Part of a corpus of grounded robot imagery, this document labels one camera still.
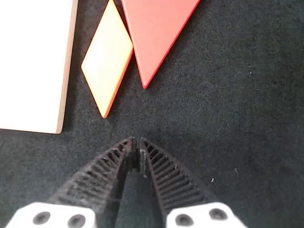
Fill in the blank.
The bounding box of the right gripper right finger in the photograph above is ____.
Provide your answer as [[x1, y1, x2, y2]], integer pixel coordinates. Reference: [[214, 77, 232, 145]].
[[139, 137, 250, 228]]

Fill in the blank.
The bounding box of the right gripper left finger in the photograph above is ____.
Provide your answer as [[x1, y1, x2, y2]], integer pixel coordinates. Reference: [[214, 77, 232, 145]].
[[4, 136, 140, 228]]

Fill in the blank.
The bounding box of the orange parallelogram tangram piece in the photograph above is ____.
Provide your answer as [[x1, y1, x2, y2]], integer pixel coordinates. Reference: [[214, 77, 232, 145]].
[[80, 0, 133, 119]]

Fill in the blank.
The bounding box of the square wooden tray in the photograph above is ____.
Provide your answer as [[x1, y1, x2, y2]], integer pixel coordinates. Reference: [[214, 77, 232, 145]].
[[0, 0, 79, 134]]

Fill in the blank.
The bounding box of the red triangle tangram piece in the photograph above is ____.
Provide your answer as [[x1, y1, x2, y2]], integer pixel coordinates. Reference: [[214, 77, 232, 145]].
[[120, 0, 201, 90]]

